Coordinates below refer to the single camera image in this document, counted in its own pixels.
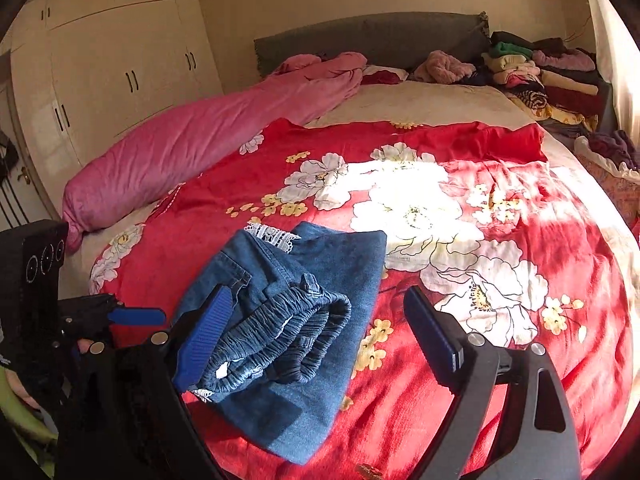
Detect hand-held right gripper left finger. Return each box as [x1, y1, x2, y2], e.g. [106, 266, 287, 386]
[55, 282, 233, 480]

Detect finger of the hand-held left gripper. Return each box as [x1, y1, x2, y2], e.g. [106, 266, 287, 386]
[59, 294, 168, 347]

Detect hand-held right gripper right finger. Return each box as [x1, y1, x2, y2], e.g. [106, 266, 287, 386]
[402, 285, 584, 480]

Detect blue denim pants white lace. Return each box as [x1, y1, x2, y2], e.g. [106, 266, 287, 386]
[172, 221, 389, 466]

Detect person's left forearm green sleeve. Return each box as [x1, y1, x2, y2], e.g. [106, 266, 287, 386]
[0, 364, 57, 477]

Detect person's left hand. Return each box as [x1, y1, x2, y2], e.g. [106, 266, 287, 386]
[9, 338, 97, 410]

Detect red floral blanket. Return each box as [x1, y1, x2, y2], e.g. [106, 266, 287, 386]
[89, 118, 637, 480]

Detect pink pillow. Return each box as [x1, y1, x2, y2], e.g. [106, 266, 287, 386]
[61, 51, 369, 254]

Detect frilled laundry basket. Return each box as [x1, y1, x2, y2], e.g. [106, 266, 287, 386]
[573, 135, 640, 227]

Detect cream wardrobe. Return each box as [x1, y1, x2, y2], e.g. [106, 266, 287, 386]
[10, 0, 224, 222]

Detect dark red cloth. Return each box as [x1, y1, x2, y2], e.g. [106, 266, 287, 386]
[360, 67, 409, 86]

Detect dark purple clothes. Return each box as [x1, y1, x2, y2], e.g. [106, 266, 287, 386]
[587, 129, 640, 172]

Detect pink fluffy cloth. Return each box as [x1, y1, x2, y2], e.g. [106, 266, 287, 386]
[411, 49, 477, 85]

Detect pile of folded clothes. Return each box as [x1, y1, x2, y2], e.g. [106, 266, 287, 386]
[470, 30, 614, 134]

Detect grey padded headboard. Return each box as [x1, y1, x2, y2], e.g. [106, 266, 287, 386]
[253, 11, 492, 79]

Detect cream curtain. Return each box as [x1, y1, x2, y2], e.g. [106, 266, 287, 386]
[575, 0, 640, 147]

